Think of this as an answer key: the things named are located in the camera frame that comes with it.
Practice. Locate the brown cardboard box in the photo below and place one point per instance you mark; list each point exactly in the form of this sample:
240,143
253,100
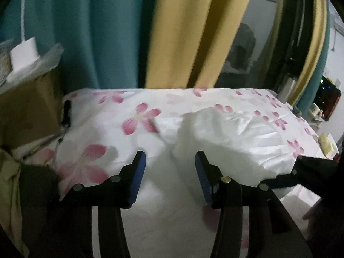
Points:
29,110

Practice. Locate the white mug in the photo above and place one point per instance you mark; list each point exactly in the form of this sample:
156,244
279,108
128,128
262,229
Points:
315,110

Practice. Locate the steel thermos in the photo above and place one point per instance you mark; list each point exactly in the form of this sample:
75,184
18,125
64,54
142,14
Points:
287,88

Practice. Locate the yellow curtain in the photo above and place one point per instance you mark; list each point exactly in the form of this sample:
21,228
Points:
188,32
315,40

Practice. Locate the yellow tissue pack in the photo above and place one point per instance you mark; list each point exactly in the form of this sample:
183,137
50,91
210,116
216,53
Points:
328,145

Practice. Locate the white satin garment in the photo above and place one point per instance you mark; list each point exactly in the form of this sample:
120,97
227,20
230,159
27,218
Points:
228,145

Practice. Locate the yellow-green cloth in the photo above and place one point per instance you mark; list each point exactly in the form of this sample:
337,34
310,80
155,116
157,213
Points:
9,193

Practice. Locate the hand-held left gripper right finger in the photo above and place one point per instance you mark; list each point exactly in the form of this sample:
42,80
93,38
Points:
204,180

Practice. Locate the glass sliding door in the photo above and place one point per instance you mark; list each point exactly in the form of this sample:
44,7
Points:
250,45

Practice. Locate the teal curtain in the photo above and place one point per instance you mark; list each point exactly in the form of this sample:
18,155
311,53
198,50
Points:
80,32
318,86

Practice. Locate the person's right hand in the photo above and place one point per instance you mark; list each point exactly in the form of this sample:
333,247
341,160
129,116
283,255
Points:
311,212

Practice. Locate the pink floral bed sheet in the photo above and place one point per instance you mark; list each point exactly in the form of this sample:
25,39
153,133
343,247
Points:
113,118

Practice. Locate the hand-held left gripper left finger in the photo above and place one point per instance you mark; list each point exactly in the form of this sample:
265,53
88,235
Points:
137,180

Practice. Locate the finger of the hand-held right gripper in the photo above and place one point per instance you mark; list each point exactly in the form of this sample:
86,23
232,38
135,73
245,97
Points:
280,181

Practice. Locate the dark computer case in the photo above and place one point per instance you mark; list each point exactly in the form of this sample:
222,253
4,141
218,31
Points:
329,99

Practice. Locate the white power adapter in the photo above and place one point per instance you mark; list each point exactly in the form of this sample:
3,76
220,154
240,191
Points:
24,53

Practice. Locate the black door frame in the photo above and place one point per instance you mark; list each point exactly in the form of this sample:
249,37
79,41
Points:
294,32

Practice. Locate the dark cloth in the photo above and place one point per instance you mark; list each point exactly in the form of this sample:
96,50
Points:
37,193

